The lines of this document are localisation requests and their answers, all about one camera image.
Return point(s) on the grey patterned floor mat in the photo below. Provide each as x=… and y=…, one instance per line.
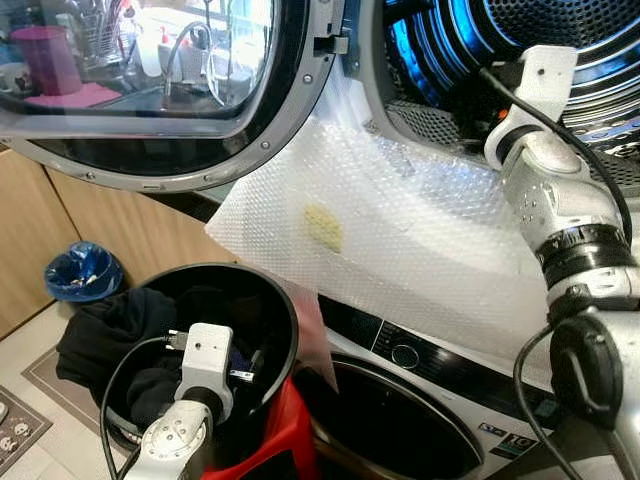
x=20, y=430

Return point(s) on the brown bordered floor mat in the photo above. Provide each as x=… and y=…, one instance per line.
x=50, y=375

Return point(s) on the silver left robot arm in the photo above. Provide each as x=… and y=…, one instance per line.
x=170, y=445

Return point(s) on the silver-rimmed glass dryer door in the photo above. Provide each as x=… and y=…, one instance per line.
x=290, y=90

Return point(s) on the black plastic bucket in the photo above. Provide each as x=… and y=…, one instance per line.
x=270, y=310

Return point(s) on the light wooden cabinet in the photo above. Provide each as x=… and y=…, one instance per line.
x=120, y=230

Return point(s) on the clear bubble wrap sheet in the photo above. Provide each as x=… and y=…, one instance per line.
x=420, y=240

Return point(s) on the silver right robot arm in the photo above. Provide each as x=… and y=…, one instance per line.
x=560, y=200

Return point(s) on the black clothes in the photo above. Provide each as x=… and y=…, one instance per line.
x=105, y=335

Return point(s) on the white front-load washing machine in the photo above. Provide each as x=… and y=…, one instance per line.
x=500, y=385

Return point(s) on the round dark washing machine door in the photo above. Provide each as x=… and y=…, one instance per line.
x=390, y=430

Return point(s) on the red plastic stool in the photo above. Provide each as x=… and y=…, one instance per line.
x=285, y=430

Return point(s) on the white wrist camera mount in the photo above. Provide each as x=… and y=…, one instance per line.
x=205, y=360
x=548, y=80

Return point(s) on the white dryer with steel drum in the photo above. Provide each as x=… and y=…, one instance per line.
x=560, y=25

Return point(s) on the bin with blue bag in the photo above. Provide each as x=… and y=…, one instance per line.
x=82, y=272

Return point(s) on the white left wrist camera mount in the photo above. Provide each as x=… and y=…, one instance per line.
x=205, y=360

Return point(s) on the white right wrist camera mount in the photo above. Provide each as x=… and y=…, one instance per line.
x=548, y=80

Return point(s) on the curved metal faucet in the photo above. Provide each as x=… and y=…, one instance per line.
x=190, y=40

